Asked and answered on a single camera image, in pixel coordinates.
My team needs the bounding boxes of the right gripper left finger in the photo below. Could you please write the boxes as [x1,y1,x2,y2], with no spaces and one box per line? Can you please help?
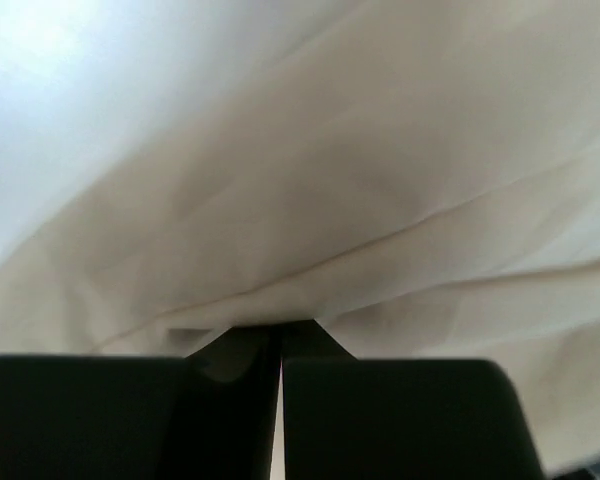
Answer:
[0,328,281,479]

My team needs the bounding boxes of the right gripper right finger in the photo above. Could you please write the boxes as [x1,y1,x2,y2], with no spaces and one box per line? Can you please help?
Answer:
[281,321,544,480]

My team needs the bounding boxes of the beige trousers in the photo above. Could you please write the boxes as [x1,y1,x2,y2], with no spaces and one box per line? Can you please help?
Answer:
[0,1,600,473]

